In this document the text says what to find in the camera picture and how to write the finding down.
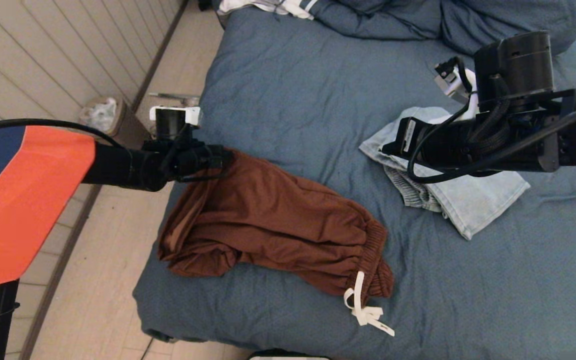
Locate thin grey rod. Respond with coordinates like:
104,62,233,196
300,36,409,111
148,93,200,102

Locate brown shorts with white print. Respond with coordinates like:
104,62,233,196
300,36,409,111
157,147,395,337

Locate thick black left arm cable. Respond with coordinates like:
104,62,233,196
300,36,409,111
0,118,169,151

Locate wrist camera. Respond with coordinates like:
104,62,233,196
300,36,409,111
434,56,480,123
149,106,202,126

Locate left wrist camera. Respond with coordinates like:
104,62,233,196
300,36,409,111
149,106,202,126

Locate blue bed cover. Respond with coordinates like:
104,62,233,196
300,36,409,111
133,7,576,360

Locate clear plastic bin liner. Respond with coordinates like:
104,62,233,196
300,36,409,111
79,98,119,133

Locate brown metal trash bin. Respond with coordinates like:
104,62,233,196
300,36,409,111
79,97,151,151

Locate light blue denim shorts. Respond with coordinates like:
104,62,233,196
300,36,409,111
358,106,531,241

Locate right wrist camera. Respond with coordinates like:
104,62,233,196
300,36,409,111
434,56,480,123

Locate white striped garment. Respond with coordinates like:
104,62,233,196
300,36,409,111
217,0,321,22

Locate crumpled blue duvet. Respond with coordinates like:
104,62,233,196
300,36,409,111
313,0,576,56

